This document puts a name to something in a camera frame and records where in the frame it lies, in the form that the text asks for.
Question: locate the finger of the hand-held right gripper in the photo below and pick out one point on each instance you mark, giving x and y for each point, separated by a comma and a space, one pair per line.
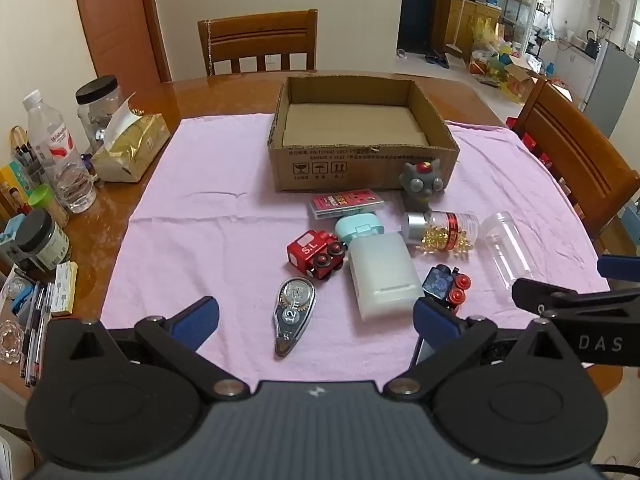
545, 294
620, 266

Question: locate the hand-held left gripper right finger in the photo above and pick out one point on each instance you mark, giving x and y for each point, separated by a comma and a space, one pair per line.
434, 319

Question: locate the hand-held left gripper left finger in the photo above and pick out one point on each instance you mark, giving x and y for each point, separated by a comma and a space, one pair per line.
197, 317

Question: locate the blue toy train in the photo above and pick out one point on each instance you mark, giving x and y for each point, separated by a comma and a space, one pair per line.
440, 282

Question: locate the clear plastic jar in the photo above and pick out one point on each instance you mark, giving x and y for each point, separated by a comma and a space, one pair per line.
510, 250

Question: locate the white translucent plastic box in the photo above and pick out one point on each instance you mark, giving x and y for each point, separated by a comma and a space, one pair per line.
380, 270

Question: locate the grey correction tape dispenser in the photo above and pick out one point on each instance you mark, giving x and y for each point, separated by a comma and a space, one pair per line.
292, 315

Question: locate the red toy train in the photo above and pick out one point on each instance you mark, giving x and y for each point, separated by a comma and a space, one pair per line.
305, 252

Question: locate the cardboard box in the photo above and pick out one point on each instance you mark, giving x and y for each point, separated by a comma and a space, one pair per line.
522, 82
320, 170

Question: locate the capsule bottle with silver cap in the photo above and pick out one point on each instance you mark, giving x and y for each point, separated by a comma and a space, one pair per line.
450, 232

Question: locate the pink table cloth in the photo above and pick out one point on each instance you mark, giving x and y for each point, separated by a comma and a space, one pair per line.
200, 210

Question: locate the teal earbud case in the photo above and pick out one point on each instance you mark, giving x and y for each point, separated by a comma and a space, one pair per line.
360, 226

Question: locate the wooden chair with curved back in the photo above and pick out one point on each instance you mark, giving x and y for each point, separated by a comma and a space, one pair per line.
575, 150

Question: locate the grey cat toy figure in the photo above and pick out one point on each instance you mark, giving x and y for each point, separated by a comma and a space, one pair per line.
419, 185

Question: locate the small yellow white box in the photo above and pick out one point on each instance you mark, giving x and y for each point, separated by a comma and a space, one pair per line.
65, 287

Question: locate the red card case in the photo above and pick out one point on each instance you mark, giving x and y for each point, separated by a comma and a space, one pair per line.
345, 202

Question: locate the pens on table edge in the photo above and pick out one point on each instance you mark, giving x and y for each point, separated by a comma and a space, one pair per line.
44, 330

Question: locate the black pen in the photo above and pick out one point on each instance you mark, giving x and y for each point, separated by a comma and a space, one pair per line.
31, 330

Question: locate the dark jar with black lid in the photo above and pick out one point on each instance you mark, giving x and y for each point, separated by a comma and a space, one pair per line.
42, 245

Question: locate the gold tissue pack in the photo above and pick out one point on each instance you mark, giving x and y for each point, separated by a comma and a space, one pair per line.
135, 150

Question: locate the grey refrigerator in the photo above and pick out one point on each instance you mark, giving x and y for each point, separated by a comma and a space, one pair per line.
610, 85

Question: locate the clear glass dish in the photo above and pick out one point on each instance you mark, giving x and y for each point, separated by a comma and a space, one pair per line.
10, 342

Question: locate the green-lidded small container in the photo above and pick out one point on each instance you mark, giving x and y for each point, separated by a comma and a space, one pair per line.
42, 197

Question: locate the cardboard box on floor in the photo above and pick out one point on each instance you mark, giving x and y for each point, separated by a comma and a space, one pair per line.
522, 82

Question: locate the clear plastic water bottle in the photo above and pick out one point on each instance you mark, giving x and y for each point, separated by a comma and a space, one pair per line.
55, 155

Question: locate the colourful printed box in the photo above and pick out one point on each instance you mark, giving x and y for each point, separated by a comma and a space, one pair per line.
12, 190

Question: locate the glass jar with black lid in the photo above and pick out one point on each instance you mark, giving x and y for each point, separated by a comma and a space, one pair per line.
97, 110

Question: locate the clear pen pouch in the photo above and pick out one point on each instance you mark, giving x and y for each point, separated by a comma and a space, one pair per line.
25, 155

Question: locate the pile of colourful toys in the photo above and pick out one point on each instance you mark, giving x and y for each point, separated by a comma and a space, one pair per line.
490, 60

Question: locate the white water heater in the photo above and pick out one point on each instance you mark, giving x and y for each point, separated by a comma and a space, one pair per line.
608, 7

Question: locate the dark slippers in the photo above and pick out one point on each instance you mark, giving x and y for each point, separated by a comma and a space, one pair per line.
437, 58

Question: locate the wooden cabinet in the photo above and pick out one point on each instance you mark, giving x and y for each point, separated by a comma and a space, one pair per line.
470, 20

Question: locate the wooden chair with slatted back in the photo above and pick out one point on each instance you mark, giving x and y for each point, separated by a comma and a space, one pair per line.
255, 30

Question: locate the wooden door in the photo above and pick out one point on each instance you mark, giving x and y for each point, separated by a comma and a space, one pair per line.
120, 25

